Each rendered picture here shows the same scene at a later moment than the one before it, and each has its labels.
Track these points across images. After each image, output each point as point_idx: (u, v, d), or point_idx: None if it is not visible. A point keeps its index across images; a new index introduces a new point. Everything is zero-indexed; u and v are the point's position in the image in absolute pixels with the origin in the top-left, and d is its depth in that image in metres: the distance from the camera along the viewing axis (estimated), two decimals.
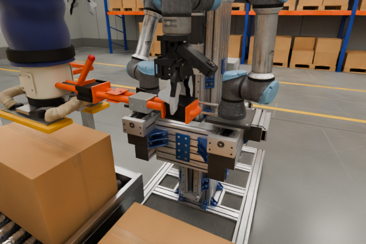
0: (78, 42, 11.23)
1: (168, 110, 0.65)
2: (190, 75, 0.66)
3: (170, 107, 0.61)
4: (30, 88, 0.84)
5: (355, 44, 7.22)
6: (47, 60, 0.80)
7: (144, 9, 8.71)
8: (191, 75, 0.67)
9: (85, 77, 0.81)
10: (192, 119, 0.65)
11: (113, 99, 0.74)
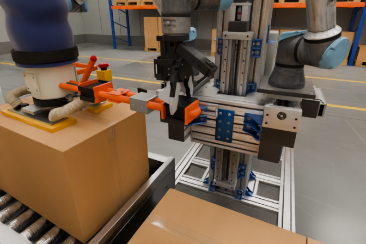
0: (81, 38, 11.06)
1: (168, 110, 0.65)
2: (190, 75, 0.66)
3: (170, 107, 0.62)
4: (35, 89, 0.86)
5: None
6: (51, 61, 0.81)
7: (148, 4, 8.53)
8: (191, 75, 0.67)
9: (87, 77, 0.82)
10: (192, 120, 0.65)
11: (115, 99, 0.74)
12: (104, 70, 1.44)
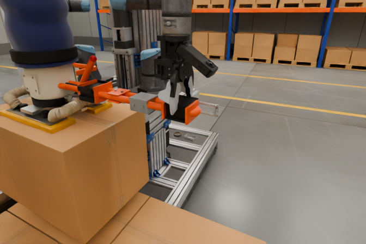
0: None
1: (168, 110, 0.65)
2: (190, 75, 0.66)
3: (170, 107, 0.61)
4: (34, 89, 0.85)
5: (337, 41, 7.40)
6: (50, 61, 0.81)
7: None
8: (191, 75, 0.67)
9: (87, 77, 0.81)
10: (193, 120, 0.65)
11: (114, 99, 0.74)
12: None
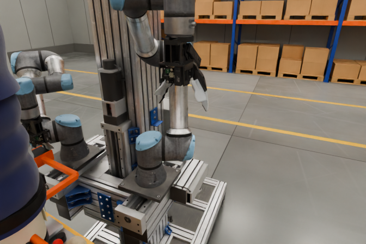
0: (69, 47, 11.13)
1: None
2: None
3: (207, 102, 0.62)
4: None
5: (344, 53, 7.12)
6: None
7: None
8: None
9: None
10: None
11: None
12: None
